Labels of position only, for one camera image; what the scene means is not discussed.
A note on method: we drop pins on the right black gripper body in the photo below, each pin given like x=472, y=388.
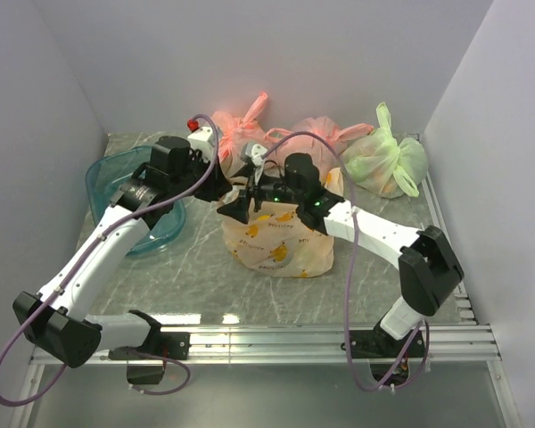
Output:
x=273, y=189

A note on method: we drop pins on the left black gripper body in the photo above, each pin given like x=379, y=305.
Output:
x=196, y=169

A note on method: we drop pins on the orange printed plastic bag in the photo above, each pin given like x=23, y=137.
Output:
x=276, y=243

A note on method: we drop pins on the teal plastic tray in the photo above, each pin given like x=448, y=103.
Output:
x=114, y=179

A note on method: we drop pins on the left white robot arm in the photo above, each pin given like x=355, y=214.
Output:
x=56, y=319

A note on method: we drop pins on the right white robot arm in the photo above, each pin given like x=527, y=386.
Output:
x=429, y=270

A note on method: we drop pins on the left pink tied bag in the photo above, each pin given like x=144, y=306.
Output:
x=237, y=131

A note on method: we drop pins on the pink tied bag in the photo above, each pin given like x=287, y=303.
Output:
x=324, y=127
x=237, y=131

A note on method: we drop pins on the middle pink tied bag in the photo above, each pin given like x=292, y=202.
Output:
x=324, y=127

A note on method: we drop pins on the green tied bag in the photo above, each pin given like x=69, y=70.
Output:
x=385, y=166

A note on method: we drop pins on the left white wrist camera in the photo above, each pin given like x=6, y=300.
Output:
x=203, y=140

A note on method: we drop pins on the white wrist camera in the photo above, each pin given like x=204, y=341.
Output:
x=253, y=156
x=203, y=140

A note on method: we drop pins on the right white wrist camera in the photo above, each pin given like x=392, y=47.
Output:
x=253, y=156

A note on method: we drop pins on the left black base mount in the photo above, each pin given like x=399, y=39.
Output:
x=147, y=364

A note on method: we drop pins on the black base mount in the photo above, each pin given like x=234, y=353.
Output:
x=147, y=364
x=367, y=344

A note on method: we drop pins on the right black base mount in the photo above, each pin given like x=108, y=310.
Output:
x=367, y=344

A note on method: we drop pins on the aluminium rail frame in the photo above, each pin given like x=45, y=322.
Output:
x=307, y=345

